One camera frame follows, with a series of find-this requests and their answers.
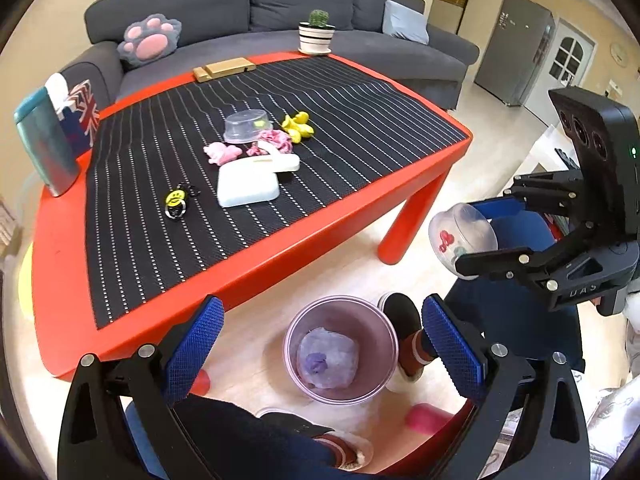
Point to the grey pink paw cushion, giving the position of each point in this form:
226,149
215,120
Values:
147,42

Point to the clear round container red print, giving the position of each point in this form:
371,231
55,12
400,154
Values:
462,232

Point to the red stool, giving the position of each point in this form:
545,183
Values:
425,417

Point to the white panelled door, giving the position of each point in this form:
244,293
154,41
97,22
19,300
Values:
570,60

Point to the yellow plastic object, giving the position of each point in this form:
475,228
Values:
26,285

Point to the teal lidded container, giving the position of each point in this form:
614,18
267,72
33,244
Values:
47,145

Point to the pink translucent trash bin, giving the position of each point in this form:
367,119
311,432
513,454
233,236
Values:
345,317

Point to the red table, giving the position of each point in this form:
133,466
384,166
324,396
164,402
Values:
310,240

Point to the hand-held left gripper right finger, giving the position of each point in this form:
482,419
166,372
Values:
452,345

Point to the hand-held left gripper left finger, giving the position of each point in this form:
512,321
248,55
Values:
195,345

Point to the yellow banana toy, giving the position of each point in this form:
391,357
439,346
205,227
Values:
297,130

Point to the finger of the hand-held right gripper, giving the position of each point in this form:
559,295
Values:
500,264
550,192

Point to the crumpled translucent plastic bag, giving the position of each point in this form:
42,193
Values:
330,355

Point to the grey refrigerator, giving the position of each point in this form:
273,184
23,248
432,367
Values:
515,45

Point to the flag print cushion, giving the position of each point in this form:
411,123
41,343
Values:
82,115

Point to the grey fabric sofa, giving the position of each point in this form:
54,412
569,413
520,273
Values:
210,5

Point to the round wall clock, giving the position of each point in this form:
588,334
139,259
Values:
620,54

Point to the light grey cushion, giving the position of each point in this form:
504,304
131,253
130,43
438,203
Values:
405,22

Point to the clear plastic bowl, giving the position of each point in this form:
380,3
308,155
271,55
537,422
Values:
245,127

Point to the black white-striped table mat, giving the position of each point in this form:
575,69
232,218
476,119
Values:
350,135

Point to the pink scrap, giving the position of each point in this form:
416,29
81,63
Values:
220,152
277,139

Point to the person's white patterned top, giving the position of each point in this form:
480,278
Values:
615,425

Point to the wooden phone stand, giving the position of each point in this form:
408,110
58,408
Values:
227,67

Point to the person's left leg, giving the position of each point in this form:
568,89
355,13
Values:
250,440

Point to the potted cactus striped pot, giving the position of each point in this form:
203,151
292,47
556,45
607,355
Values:
316,37

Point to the black slipper white sole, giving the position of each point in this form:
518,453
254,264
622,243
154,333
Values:
360,455
400,312

